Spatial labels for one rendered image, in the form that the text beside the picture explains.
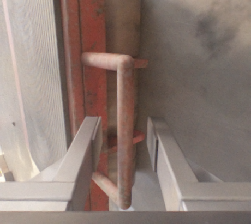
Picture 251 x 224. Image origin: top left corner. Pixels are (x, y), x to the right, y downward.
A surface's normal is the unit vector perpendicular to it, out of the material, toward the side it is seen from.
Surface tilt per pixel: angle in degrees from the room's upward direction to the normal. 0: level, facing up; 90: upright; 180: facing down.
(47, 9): 0
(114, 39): 65
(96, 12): 90
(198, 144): 0
